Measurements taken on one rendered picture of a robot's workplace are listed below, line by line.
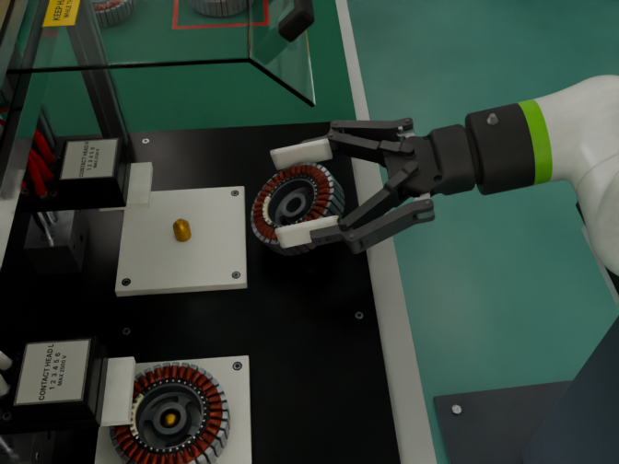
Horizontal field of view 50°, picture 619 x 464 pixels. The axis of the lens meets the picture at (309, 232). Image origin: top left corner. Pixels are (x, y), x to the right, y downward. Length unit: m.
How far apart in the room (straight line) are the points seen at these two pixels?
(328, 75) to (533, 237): 0.98
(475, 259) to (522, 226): 0.18
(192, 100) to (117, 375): 0.53
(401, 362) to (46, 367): 0.37
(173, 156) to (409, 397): 0.45
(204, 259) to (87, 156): 0.18
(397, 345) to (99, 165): 0.38
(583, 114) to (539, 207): 1.24
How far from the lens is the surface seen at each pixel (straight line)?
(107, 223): 0.88
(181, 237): 0.81
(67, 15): 0.68
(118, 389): 0.62
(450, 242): 1.82
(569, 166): 0.74
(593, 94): 0.75
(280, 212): 0.81
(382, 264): 0.83
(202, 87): 1.06
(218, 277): 0.78
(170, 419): 0.68
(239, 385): 0.71
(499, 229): 1.88
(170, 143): 0.95
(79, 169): 0.73
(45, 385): 0.60
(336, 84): 1.06
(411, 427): 0.74
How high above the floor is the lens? 1.42
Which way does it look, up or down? 52 degrees down
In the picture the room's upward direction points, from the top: straight up
